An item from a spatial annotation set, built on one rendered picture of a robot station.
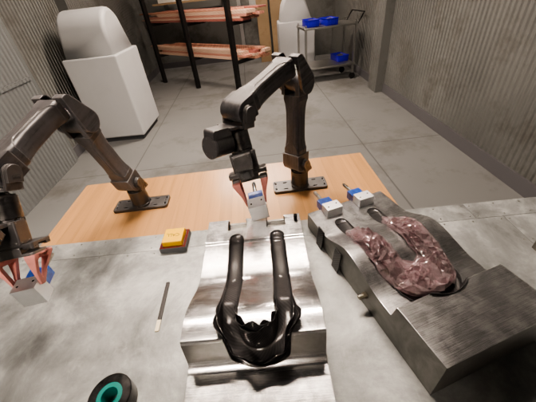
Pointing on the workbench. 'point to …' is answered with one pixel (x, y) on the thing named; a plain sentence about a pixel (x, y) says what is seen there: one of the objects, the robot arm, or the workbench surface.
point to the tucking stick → (162, 307)
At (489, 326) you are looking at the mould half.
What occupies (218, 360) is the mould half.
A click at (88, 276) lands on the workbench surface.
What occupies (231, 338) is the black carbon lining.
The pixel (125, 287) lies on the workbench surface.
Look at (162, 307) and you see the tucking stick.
